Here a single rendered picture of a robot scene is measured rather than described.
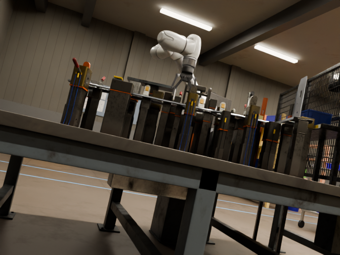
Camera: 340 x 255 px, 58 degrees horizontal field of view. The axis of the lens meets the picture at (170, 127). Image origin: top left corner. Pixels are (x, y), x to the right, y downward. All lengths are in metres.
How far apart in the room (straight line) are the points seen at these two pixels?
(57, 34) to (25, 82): 1.43
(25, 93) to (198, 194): 7.29
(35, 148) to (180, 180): 0.48
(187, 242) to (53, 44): 7.55
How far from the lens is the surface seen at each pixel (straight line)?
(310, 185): 1.34
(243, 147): 1.74
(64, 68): 8.23
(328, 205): 1.48
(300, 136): 1.67
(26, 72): 8.24
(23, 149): 1.00
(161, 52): 2.39
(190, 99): 1.74
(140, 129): 1.89
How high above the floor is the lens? 0.68
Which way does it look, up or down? 5 degrees up
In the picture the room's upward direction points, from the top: 12 degrees clockwise
